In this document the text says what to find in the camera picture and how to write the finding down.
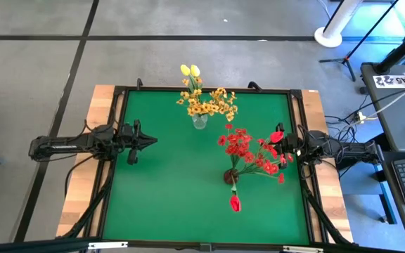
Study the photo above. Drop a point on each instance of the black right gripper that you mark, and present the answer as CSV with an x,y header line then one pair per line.
x,y
292,144

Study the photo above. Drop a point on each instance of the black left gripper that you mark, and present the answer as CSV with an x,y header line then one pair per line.
x,y
127,137

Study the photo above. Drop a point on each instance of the red blossom flower bunch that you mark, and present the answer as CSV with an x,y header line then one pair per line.
x,y
269,165
237,140

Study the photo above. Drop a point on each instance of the yellow blossom flower bunch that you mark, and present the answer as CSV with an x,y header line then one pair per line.
x,y
193,105
223,102

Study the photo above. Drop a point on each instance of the red glass vase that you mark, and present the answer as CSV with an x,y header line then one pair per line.
x,y
230,177

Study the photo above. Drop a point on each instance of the yellow tulip with green leaf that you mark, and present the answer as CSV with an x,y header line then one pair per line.
x,y
195,70
185,70

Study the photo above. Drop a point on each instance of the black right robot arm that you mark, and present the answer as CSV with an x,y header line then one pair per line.
x,y
350,151

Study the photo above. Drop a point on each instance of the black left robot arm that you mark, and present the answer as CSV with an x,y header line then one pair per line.
x,y
65,142

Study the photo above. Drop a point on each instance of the clear glass vase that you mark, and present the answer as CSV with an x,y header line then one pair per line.
x,y
199,123

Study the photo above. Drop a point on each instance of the green table mat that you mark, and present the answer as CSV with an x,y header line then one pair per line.
x,y
160,196

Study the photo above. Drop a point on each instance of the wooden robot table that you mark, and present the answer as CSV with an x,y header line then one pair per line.
x,y
100,105

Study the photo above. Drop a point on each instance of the white power strip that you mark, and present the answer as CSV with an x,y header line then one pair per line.
x,y
360,116

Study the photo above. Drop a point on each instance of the blue table leg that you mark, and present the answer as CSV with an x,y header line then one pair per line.
x,y
387,200

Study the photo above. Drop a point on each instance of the white label with digits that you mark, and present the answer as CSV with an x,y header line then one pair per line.
x,y
385,81

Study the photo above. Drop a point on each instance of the dark grey desk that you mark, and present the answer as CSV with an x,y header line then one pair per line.
x,y
399,218

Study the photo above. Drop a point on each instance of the thick black pole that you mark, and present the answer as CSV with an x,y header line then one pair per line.
x,y
399,51

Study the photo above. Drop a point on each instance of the silver metal bracket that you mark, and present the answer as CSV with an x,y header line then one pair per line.
x,y
302,249
107,245

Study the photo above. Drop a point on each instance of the black camera tripod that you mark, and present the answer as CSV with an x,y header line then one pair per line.
x,y
346,59

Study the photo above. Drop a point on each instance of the black overhead frame beam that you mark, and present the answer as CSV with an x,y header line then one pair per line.
x,y
30,246

